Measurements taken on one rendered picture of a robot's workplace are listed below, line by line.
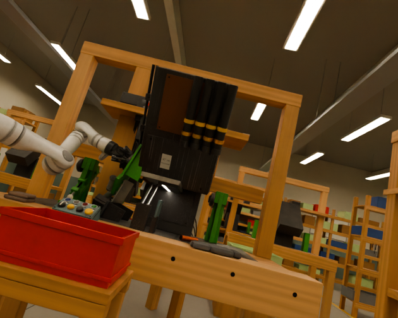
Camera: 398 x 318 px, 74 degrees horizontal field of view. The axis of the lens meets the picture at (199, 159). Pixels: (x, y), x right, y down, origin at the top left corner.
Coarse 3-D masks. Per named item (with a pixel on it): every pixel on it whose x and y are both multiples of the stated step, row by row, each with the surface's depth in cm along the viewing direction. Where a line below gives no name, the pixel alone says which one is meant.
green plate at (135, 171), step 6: (138, 150) 125; (132, 156) 124; (138, 156) 125; (132, 162) 125; (138, 162) 125; (126, 168) 123; (132, 168) 124; (138, 168) 124; (126, 174) 124; (132, 174) 124; (138, 174) 124; (138, 180) 124
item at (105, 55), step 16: (96, 48) 176; (112, 48) 177; (112, 64) 181; (128, 64) 175; (144, 64) 175; (160, 64) 175; (176, 64) 176; (224, 80) 174; (240, 80) 175; (240, 96) 178; (256, 96) 173; (272, 96) 173; (288, 96) 173
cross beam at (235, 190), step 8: (80, 152) 171; (88, 152) 171; (96, 152) 171; (104, 160) 170; (216, 184) 169; (224, 184) 169; (232, 184) 169; (240, 184) 170; (224, 192) 168; (232, 192) 168; (240, 192) 169; (248, 192) 169; (256, 192) 169; (248, 200) 168; (256, 200) 168
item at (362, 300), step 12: (372, 204) 525; (384, 204) 507; (360, 228) 504; (372, 228) 499; (348, 240) 535; (360, 240) 496; (372, 240) 485; (348, 252) 526; (360, 252) 487; (348, 264) 516; (360, 264) 481; (348, 276) 516; (360, 276) 476; (348, 288) 490; (360, 288) 472; (360, 300) 472; (372, 300) 472
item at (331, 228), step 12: (300, 204) 826; (312, 204) 828; (312, 216) 798; (336, 216) 790; (348, 216) 793; (324, 228) 784; (336, 228) 786; (348, 228) 789; (300, 240) 773; (312, 240) 781; (324, 240) 782; (324, 252) 772; (372, 252) 769; (288, 264) 771; (300, 264) 806; (372, 264) 767; (324, 276) 755; (372, 288) 752
